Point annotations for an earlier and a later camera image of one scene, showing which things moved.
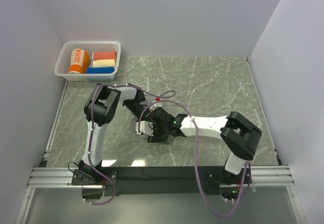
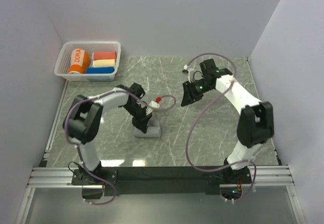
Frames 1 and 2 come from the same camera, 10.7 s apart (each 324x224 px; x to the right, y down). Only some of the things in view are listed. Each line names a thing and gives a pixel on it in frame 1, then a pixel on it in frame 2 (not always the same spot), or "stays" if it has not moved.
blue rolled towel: (99, 70) stays
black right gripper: (156, 138) to (189, 95)
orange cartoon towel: (80, 61) stays
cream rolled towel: (104, 62) stays
